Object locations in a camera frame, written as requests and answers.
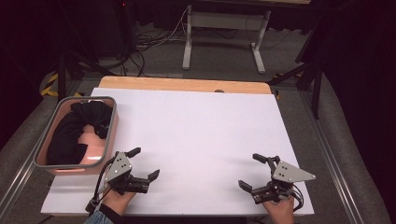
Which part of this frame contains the pink basin with grey rim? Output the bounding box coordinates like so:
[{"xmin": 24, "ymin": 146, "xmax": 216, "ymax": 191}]
[{"xmin": 33, "ymin": 95, "xmax": 120, "ymax": 177}]

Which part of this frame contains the black metal stand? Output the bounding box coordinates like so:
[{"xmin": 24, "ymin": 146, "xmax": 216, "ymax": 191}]
[{"xmin": 55, "ymin": 0, "xmax": 126, "ymax": 101}]

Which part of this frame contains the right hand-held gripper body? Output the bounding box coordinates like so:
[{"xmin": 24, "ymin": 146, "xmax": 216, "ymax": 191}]
[{"xmin": 251, "ymin": 161, "xmax": 317, "ymax": 205}]

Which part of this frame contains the aluminium floor rail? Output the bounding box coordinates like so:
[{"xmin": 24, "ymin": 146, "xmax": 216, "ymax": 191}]
[
  {"xmin": 298, "ymin": 89, "xmax": 366, "ymax": 224},
  {"xmin": 0, "ymin": 160, "xmax": 35, "ymax": 217}
]

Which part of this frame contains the yellow black hazard tape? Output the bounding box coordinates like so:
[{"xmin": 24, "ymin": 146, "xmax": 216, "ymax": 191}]
[{"xmin": 39, "ymin": 72, "xmax": 61, "ymax": 98}]

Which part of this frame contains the white metal stand frame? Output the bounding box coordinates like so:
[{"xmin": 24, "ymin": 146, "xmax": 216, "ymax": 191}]
[{"xmin": 181, "ymin": 4, "xmax": 272, "ymax": 76}]

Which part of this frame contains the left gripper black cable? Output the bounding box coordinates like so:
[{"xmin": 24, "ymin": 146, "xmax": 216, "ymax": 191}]
[{"xmin": 85, "ymin": 156, "xmax": 117, "ymax": 215}]

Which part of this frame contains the person's left hand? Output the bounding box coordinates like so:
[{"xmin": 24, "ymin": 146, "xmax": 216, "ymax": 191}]
[{"xmin": 102, "ymin": 189, "xmax": 138, "ymax": 217}]

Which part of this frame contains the white table sheet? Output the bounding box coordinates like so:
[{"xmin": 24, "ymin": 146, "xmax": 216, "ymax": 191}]
[{"xmin": 40, "ymin": 87, "xmax": 316, "ymax": 217}]

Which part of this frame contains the bundle of floor cables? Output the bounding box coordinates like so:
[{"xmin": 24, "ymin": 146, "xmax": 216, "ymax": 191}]
[{"xmin": 123, "ymin": 6, "xmax": 191, "ymax": 77}]

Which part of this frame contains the black cloth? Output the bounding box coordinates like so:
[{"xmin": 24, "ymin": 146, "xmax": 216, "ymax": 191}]
[{"xmin": 46, "ymin": 100, "xmax": 114, "ymax": 166}]

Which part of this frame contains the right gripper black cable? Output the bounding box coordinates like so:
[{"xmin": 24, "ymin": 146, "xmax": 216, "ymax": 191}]
[{"xmin": 290, "ymin": 183, "xmax": 304, "ymax": 213}]

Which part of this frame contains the black tripod stand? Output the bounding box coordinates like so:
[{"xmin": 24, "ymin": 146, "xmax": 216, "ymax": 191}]
[{"xmin": 266, "ymin": 18, "xmax": 325, "ymax": 121}]

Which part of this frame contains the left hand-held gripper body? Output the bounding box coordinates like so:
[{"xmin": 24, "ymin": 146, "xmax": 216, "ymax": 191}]
[{"xmin": 104, "ymin": 150, "xmax": 150, "ymax": 196}]

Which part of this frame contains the person's right hand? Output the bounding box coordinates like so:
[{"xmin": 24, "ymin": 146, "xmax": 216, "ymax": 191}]
[{"xmin": 262, "ymin": 195, "xmax": 295, "ymax": 224}]

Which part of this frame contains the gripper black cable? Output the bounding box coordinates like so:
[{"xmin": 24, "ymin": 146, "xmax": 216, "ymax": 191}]
[
  {"xmin": 290, "ymin": 183, "xmax": 304, "ymax": 213},
  {"xmin": 85, "ymin": 156, "xmax": 117, "ymax": 215}
]

